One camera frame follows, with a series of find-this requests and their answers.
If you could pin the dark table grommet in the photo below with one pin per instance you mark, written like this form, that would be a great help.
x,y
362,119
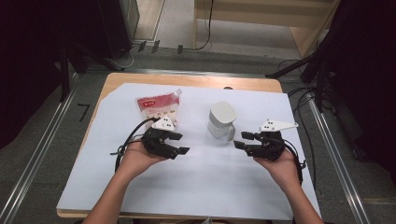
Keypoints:
x,y
228,88

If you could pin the light wooden shelf unit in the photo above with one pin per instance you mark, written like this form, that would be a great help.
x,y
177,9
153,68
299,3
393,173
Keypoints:
x,y
249,12

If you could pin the black metal stand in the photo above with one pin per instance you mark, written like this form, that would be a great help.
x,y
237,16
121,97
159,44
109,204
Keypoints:
x,y
289,67
64,77

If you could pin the black cabinet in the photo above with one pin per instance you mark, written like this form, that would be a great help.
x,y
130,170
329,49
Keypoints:
x,y
115,28

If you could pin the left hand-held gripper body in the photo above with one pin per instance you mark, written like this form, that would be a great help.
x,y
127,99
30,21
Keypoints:
x,y
155,143

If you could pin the person's left hand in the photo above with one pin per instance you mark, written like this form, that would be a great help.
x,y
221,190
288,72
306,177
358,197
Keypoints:
x,y
137,161

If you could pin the person's right hand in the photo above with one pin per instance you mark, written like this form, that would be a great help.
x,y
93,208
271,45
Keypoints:
x,y
281,169

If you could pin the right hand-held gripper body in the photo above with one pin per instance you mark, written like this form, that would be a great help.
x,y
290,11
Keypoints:
x,y
269,146

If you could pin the metal floor rail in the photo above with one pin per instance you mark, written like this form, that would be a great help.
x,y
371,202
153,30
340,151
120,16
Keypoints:
x,y
34,161
186,73
336,163

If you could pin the black curtain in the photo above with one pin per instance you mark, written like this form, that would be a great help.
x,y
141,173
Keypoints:
x,y
367,77
28,62

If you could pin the white lidded container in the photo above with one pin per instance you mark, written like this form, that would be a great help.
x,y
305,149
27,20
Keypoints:
x,y
221,118

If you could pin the small black floor bracket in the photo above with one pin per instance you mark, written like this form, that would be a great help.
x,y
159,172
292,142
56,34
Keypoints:
x,y
155,46
141,46
180,49

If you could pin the red and white spouted pouch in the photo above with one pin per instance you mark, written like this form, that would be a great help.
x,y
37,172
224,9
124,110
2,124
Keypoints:
x,y
158,104

